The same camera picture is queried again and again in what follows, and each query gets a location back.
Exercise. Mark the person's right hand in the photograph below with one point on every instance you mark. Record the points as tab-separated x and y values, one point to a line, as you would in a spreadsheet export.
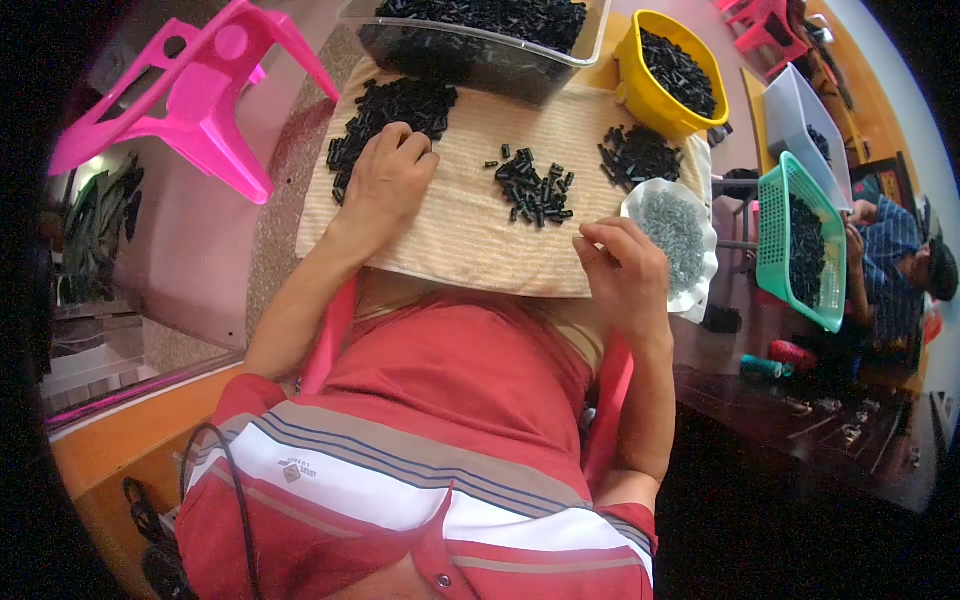
637	277

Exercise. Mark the person's left hand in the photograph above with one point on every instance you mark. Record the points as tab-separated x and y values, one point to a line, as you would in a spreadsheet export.
390	184

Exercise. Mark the person's left fingers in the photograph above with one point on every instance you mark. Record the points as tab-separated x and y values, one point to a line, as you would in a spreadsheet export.
401	142

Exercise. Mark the person's right fingers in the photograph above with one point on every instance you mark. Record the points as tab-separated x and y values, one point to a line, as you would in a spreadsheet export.
600	240

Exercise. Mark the large heap of black parts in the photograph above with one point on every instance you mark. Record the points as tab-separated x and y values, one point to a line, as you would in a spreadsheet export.
405	105

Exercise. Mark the heap of silver screws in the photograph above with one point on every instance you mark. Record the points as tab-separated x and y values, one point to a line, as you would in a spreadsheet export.
675	225

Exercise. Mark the loose heap of black parts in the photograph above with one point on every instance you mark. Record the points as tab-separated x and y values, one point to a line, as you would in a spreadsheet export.
532	191

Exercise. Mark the small heap of black parts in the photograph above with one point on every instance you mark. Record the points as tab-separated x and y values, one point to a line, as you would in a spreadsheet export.
637	154

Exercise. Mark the white scalloped dish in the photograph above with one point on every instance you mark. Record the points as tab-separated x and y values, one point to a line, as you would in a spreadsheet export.
701	292

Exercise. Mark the beige ribbed towel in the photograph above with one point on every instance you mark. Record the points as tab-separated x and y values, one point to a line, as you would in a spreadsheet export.
480	240

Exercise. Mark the clear plastic bin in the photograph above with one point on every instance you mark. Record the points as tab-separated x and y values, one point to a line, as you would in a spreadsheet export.
480	37

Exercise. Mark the yellow plastic bowl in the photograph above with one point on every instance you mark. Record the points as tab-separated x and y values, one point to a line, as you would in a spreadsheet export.
645	97

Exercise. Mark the green plastic basket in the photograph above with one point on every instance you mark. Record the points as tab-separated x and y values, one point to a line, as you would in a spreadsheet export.
776	225

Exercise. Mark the pink plastic chair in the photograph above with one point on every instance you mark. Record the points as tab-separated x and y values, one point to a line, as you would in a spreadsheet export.
202	97

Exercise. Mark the teal thread spool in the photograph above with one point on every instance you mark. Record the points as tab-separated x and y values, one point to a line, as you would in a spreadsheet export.
761	367

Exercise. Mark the red thread spool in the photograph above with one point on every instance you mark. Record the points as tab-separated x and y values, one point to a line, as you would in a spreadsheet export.
795	354

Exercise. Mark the grey plastic bin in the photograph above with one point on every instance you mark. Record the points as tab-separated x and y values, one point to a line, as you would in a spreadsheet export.
787	112

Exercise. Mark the dark wooden table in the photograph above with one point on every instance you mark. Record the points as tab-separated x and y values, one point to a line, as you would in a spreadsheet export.
750	420

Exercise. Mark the red plastic chair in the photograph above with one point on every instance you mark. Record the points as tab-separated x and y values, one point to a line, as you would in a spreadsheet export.
765	30

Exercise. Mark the person's body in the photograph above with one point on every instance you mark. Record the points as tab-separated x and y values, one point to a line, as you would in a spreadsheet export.
420	450

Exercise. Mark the green potted plant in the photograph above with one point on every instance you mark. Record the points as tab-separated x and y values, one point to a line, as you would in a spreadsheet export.
97	225

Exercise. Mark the black sandals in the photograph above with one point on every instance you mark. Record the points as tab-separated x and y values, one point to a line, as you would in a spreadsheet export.
146	525

